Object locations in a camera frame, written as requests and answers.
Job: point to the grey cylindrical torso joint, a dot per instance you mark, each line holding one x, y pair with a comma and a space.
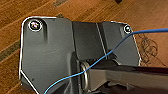
85, 75

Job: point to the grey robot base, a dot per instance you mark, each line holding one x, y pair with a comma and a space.
46, 50

